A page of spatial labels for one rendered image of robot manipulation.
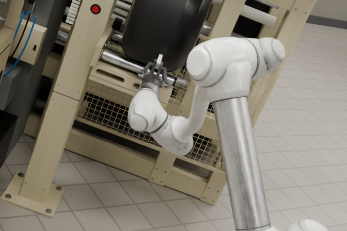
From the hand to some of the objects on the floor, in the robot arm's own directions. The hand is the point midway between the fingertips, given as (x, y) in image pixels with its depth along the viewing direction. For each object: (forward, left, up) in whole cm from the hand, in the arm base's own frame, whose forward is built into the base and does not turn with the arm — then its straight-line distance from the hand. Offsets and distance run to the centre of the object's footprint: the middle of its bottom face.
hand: (158, 61), depth 255 cm
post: (+46, +16, -98) cm, 109 cm away
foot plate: (+46, +15, -98) cm, 109 cm away
